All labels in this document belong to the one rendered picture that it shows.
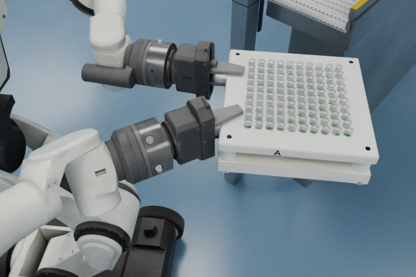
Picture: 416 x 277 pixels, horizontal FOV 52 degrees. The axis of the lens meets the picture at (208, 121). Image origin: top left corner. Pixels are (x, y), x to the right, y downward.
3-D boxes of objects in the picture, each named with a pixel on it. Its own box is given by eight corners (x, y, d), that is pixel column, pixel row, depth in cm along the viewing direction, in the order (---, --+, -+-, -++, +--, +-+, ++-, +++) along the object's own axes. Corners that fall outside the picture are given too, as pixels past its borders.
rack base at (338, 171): (350, 85, 86) (352, 76, 84) (367, 184, 69) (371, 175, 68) (228, 76, 88) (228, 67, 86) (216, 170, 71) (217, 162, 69)
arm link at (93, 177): (136, 129, 61) (56, 157, 58) (157, 196, 64) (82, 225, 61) (122, 117, 72) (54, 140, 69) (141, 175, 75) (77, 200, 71)
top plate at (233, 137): (356, 65, 83) (358, 57, 81) (376, 166, 66) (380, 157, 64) (229, 56, 84) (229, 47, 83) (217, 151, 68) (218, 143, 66)
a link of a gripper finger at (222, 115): (245, 116, 70) (211, 128, 68) (236, 104, 72) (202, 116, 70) (246, 109, 69) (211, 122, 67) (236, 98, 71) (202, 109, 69)
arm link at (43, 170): (106, 125, 63) (28, 165, 53) (124, 180, 66) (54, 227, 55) (78, 128, 67) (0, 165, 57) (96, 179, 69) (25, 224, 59)
